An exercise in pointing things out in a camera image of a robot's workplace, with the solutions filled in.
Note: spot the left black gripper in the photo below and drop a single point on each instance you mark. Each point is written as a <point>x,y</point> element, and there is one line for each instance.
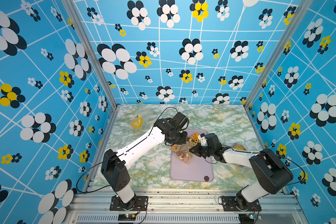
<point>183,141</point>

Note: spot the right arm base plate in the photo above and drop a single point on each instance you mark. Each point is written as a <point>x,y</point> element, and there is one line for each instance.
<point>237,204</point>

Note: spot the aluminium corner post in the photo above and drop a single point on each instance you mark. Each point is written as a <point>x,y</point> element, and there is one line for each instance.
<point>79,26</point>
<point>286,36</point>

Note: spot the ziploc cookie bag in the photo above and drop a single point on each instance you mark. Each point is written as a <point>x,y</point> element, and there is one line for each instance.
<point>239,147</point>
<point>177,151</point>

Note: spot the poured cookies pile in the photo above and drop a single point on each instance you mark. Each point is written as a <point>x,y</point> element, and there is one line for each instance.
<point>193,140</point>

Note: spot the green circuit board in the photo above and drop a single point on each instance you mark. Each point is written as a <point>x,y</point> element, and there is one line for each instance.
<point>126,218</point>
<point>248,218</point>

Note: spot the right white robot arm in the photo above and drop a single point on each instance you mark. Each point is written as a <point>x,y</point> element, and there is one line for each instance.
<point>271,173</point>

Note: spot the lilac rectangular tray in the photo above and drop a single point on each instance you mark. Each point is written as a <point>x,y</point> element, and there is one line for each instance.
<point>196,169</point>

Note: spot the ziploc bag of cookies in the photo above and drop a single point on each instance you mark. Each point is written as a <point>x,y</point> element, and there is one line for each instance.
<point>141,118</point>

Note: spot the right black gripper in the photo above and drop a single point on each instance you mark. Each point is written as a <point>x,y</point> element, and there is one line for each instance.
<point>197,150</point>

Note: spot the left aluminium corner post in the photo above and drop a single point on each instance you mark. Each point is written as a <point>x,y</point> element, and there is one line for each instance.
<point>79,26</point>

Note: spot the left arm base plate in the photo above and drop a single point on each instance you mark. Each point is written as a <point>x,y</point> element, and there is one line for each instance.
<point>137,203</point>

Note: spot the left green circuit board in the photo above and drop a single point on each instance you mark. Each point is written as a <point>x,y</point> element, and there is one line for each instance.
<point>126,218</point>

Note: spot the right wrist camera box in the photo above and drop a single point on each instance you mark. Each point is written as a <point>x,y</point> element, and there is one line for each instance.
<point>209,139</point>

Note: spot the aluminium front rail frame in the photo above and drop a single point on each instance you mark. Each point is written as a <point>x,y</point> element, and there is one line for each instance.
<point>184,206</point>

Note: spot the right aluminium corner post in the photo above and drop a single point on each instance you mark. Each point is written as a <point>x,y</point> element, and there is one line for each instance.
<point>286,36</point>

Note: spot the right green circuit board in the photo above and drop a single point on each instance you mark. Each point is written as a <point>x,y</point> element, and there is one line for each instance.
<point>248,218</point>

